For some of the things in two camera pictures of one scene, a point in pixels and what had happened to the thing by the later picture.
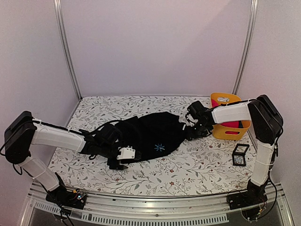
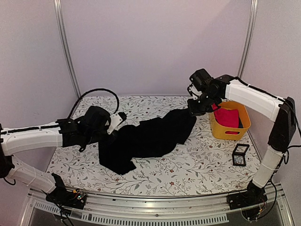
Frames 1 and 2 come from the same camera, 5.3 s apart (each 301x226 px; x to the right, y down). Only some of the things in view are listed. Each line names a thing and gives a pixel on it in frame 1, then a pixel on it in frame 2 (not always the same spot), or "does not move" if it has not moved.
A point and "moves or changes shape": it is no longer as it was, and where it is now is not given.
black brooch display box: [239, 154] does not move
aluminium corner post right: [249, 36] does not move
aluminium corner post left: [59, 19] does not move
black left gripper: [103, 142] to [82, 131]
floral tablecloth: [206, 166] does not move
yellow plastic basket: [225, 133] does not move
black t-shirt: [152, 134] moves or changes shape
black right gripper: [190, 135] to [194, 111]
